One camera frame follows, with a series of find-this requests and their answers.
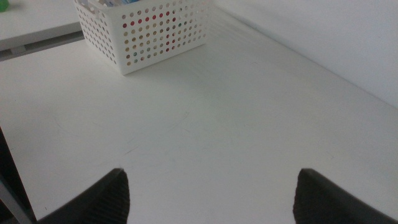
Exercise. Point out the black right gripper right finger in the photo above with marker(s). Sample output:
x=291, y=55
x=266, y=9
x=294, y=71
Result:
x=317, y=202

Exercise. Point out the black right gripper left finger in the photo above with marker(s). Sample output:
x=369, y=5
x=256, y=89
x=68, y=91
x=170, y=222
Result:
x=102, y=202

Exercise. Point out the grey metal bar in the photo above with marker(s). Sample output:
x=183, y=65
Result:
x=9, y=200

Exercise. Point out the white perforated plastic basket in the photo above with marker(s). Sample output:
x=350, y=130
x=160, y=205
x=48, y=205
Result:
x=118, y=15

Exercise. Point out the white adjacent table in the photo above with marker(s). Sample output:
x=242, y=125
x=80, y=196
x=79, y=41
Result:
x=37, y=21

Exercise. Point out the small green object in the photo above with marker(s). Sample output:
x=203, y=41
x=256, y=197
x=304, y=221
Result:
x=3, y=4

